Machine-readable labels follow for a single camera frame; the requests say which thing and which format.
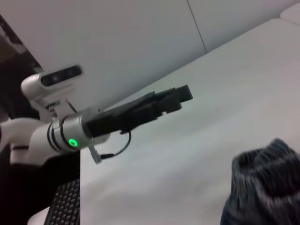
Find left gripper cable metal plug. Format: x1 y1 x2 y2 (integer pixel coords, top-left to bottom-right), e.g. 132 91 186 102
98 129 132 159

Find blue denim shorts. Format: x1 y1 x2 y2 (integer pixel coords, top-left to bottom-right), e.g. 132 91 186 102
220 137 300 225

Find black computer keyboard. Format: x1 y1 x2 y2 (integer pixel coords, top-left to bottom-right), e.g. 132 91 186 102
43 178 82 225

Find white robot head camera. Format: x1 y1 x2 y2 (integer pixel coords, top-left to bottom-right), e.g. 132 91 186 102
20 65 83 118

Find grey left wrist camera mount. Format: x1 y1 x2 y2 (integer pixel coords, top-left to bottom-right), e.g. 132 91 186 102
88 144 104 165

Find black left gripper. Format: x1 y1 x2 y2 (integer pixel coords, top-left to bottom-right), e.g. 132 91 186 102
85 84 194 138

